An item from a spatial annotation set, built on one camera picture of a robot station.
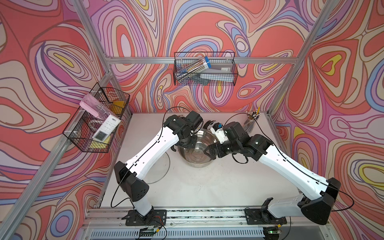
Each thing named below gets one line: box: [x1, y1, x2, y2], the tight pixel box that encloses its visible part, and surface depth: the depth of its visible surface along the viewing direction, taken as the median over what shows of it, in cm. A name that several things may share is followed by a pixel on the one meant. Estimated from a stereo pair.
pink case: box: [79, 93, 110, 120], surface depth 73 cm
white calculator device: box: [92, 114, 122, 143], surface depth 70 cm
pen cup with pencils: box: [243, 106, 261, 133], surface depth 101 cm
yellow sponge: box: [111, 100, 125, 115], surface depth 82 cm
